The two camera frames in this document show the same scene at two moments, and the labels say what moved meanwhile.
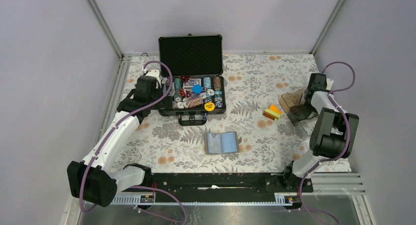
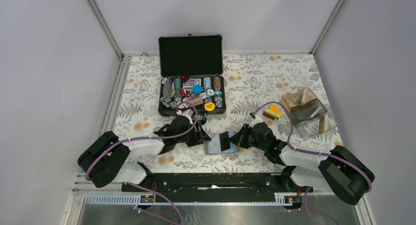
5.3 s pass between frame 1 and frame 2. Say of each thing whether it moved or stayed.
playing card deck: stayed
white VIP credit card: stayed
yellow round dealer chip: stayed
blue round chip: stayed
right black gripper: moved
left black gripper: moved
